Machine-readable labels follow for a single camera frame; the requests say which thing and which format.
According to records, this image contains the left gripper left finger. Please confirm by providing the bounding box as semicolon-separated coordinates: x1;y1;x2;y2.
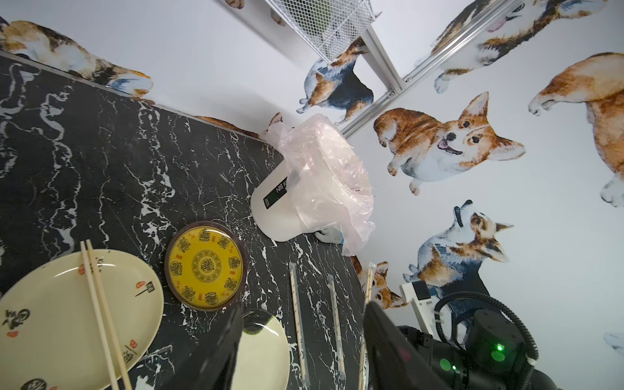
192;304;244;389

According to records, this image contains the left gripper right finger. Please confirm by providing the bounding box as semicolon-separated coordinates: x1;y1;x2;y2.
364;302;445;390

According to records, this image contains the chopsticks pair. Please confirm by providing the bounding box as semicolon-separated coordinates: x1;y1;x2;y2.
80;239;133;389

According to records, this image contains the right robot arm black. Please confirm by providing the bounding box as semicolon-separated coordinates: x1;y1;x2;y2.
398;292;557;389

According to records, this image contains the cream plate chipped right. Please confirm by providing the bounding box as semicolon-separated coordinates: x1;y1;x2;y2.
232;309;291;390

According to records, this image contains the yellow patterned dark-rimmed plate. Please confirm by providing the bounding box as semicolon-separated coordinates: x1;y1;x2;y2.
164;221;247;311

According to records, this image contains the cream plate upper left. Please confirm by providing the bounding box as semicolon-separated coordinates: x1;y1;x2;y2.
1;250;164;389

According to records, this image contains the white bin with plastic bag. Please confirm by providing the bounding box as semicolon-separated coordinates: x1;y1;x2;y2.
251;115;375;256

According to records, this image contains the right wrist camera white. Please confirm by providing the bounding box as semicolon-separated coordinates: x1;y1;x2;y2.
400;280;435;336

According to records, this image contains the white wire wall basket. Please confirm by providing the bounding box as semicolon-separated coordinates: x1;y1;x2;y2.
267;0;377;62

